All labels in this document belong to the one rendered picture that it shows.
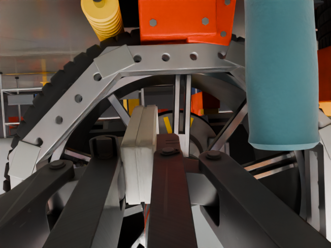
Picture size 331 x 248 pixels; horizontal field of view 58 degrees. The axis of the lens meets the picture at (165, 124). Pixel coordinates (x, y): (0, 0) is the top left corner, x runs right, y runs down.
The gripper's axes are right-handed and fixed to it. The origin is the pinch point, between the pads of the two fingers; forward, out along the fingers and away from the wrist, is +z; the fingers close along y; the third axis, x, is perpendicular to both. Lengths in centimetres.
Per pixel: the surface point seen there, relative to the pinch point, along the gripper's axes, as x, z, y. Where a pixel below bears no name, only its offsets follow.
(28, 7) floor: 24, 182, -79
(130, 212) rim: -27.2, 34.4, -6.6
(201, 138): -32, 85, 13
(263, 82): -0.8, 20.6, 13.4
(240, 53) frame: 1.8, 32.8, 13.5
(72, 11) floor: 21, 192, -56
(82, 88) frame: -1.9, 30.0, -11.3
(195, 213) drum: -13.5, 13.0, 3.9
